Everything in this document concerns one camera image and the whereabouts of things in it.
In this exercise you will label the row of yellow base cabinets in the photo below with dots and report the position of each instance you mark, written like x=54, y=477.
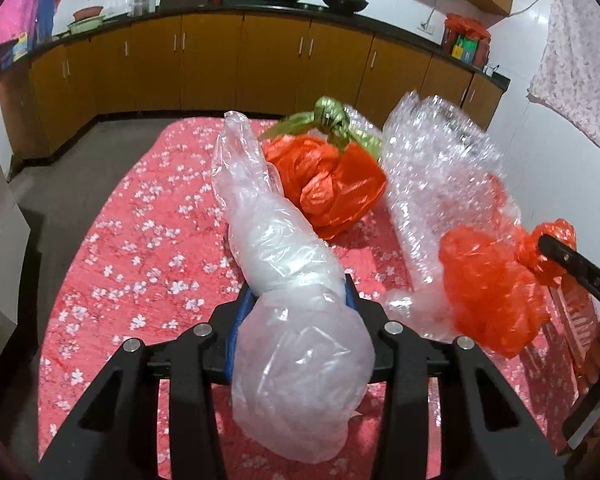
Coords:
x=210, y=60

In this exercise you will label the white cabinet with flower sticker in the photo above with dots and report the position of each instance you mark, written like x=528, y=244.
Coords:
x=0, y=270

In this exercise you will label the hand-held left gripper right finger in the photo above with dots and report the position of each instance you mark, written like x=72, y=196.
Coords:
x=352, y=296

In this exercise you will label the wall power socket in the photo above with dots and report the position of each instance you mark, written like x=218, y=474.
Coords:
x=426, y=27

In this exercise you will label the black frame bar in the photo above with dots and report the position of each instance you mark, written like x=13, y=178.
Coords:
x=590, y=410

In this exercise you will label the green box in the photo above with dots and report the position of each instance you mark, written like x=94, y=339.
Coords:
x=462, y=50

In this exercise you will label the large orange plastic bag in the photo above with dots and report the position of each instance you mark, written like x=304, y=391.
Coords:
x=330, y=190

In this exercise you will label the red bag on counter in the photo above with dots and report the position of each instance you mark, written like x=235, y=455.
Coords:
x=465, y=27

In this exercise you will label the clear plastic bag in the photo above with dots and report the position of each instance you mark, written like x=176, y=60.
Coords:
x=290, y=270

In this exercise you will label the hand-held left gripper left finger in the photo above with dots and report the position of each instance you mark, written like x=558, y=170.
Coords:
x=241, y=325

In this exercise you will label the green basin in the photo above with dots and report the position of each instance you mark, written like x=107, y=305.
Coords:
x=85, y=25

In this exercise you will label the small metal fixture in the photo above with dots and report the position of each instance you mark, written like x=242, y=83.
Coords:
x=490, y=69

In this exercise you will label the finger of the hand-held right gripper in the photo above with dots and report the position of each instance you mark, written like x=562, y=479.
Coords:
x=580, y=270

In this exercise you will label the hanging blue cloth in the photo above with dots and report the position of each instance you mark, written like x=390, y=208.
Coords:
x=50, y=5

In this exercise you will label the pink plastic basket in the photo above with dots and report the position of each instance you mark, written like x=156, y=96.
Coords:
x=577, y=320

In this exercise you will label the black kitchen countertop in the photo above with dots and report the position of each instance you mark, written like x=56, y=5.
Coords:
x=280, y=8

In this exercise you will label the red floral bedspread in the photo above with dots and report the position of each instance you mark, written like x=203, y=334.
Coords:
x=145, y=260

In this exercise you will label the hanging pale floral cloth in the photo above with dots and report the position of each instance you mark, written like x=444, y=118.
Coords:
x=580, y=60

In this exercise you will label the colourful small box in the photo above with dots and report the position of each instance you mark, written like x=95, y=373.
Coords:
x=16, y=49

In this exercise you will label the pink basin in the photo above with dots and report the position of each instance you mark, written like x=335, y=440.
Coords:
x=87, y=12

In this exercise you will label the clear bubble wrap sheet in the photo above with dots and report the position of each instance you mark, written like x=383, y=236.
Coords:
x=430, y=175

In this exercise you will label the small orange plastic bag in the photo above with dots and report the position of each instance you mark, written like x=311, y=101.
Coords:
x=490, y=290

